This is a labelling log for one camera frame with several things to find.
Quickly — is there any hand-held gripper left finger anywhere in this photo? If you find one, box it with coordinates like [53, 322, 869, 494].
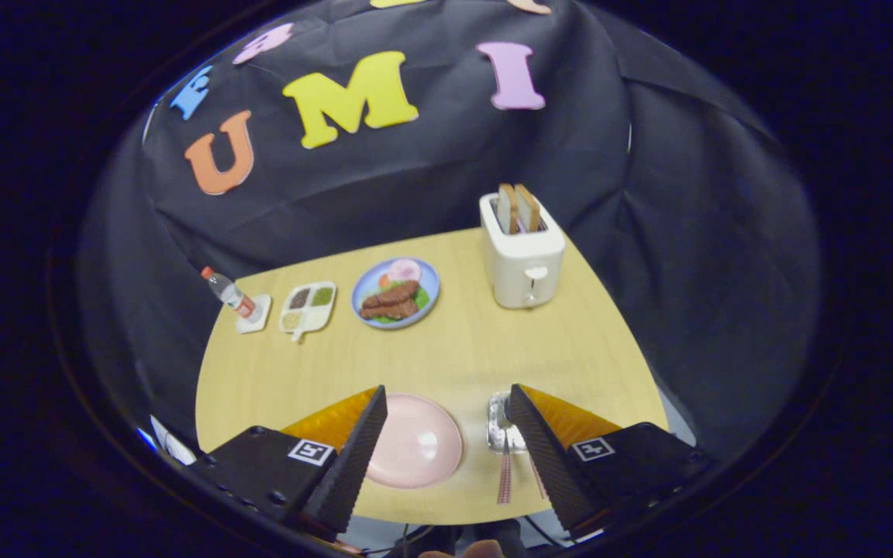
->
[187, 384, 389, 539]

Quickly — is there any pink plate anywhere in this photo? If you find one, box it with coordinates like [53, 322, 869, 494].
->
[365, 393, 464, 490]

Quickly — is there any white toaster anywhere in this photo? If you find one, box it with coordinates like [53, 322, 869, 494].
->
[479, 192, 567, 310]

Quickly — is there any green lettuce leaf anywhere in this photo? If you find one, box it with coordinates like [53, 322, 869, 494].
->
[369, 285, 430, 323]

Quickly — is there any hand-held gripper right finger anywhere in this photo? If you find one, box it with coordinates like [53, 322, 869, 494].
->
[505, 383, 715, 539]

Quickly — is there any white square coaster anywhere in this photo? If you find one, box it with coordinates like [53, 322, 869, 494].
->
[235, 294, 273, 334]

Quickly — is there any spoon with checked handle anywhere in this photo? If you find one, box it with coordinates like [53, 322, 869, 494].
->
[528, 453, 549, 501]

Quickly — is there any white divided condiment tray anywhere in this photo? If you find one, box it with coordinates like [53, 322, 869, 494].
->
[278, 281, 337, 343]

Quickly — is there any fork with checked handle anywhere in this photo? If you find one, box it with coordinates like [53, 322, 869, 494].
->
[497, 418, 513, 505]

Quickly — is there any metal wire basket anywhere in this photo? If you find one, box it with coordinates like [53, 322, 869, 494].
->
[487, 391, 529, 454]

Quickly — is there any small water bottle red cap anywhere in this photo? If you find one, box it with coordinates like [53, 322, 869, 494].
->
[200, 266, 260, 320]

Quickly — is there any white and blue object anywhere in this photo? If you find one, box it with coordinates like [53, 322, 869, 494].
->
[148, 415, 198, 466]

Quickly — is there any brown toast slice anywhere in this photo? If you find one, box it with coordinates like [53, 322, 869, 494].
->
[497, 183, 519, 235]
[514, 184, 542, 233]

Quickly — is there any brown sausage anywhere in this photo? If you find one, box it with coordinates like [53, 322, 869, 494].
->
[360, 298, 419, 320]
[361, 281, 420, 309]

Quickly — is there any blue plate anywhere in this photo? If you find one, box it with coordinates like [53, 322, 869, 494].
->
[350, 257, 441, 330]

